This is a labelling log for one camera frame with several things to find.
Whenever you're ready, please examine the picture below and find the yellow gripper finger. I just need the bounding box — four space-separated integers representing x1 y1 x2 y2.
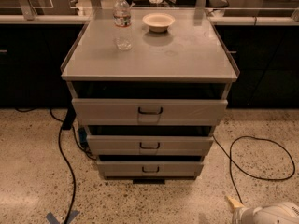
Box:
226 196 244 213

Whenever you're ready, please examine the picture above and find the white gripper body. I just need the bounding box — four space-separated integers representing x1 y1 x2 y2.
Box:
232 207 262 224

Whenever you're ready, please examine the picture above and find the grey drawer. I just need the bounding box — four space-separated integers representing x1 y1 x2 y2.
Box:
72 98 227 126
87 135 213 156
97 161 204 177

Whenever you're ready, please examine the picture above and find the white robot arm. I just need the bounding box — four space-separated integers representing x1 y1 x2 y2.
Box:
226 196 299 224

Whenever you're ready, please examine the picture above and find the grey drawer cabinet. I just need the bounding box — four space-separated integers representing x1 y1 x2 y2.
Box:
62 8 239 179

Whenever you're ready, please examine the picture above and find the dark counter with white top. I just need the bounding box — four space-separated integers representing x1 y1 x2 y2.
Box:
1 23 298 108

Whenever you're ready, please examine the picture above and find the blue tape floor mark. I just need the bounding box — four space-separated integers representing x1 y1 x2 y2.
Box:
46 210 79 224

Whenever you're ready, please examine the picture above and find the black power strip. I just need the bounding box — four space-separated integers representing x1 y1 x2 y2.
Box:
62 105 76 130

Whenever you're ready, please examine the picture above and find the white paper bowl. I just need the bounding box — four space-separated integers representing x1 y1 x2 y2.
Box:
142 13 175 33

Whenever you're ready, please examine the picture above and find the clear plastic water bottle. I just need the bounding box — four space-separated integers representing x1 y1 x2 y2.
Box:
113 0 132 50

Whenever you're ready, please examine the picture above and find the black cable right floor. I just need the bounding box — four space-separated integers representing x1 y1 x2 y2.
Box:
212 135 296 203

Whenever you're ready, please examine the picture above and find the black cable floor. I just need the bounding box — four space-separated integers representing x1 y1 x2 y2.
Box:
212 135 296 203
49 108 94 224

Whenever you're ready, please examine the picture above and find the black cable left floor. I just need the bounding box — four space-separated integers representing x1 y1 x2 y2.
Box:
49 108 94 224

